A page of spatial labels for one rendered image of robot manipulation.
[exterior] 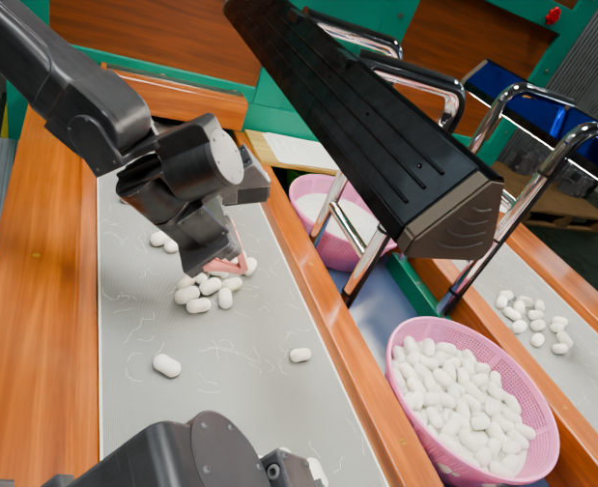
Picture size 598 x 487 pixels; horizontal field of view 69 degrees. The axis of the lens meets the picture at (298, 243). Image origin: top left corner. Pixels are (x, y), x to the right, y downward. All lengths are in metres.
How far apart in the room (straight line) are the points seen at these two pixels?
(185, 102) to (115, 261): 0.43
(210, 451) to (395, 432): 0.40
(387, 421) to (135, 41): 0.84
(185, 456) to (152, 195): 0.32
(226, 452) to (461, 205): 0.20
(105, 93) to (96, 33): 0.55
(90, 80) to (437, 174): 0.32
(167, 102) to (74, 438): 0.69
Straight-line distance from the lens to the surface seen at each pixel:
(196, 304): 0.61
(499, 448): 0.71
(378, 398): 0.60
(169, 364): 0.54
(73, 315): 0.57
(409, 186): 0.33
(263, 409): 0.55
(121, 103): 0.46
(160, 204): 0.47
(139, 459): 0.19
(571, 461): 0.81
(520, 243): 1.25
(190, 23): 1.01
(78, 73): 0.46
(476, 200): 0.31
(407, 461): 0.57
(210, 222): 0.48
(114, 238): 0.71
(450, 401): 0.70
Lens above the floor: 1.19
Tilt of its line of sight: 34 degrees down
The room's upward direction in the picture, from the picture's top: 24 degrees clockwise
